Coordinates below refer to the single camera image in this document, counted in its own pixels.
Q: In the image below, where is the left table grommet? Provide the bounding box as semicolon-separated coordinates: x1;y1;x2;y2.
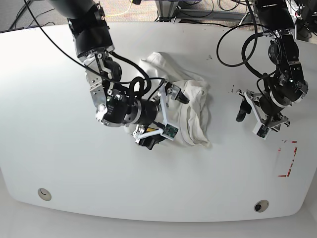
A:
38;188;52;201

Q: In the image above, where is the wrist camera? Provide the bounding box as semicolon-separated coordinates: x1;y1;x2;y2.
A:
253;122;271;140
162;124;179;140

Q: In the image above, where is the table grommet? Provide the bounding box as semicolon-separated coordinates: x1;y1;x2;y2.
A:
254;200;269;213
38;188;52;201

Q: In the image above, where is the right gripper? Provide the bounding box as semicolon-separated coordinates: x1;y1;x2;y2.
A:
83;51;190;150

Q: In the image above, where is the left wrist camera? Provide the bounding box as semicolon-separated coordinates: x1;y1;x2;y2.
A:
253;122;271;140

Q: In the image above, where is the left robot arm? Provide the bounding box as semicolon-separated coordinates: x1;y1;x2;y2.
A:
236;0;308;139

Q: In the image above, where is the red tape rectangle marking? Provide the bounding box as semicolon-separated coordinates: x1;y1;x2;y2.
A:
274;140;299;178

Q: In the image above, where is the white printed t-shirt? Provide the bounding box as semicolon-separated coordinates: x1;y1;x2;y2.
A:
138;52;211;148

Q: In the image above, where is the right table grommet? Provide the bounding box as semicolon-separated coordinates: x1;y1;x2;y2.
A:
254;200;269;213

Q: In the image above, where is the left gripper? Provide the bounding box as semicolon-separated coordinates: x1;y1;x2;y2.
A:
236;31;309;132

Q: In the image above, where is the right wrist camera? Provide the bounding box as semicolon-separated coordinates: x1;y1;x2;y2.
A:
162;124;179;140

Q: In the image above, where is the yellow cable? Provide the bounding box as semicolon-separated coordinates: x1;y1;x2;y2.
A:
105;0;132;18

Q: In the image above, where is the aluminium table frame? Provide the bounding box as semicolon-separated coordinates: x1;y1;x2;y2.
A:
155;0;186;22

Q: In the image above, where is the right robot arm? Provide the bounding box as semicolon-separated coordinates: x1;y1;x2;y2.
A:
51;0;189;149

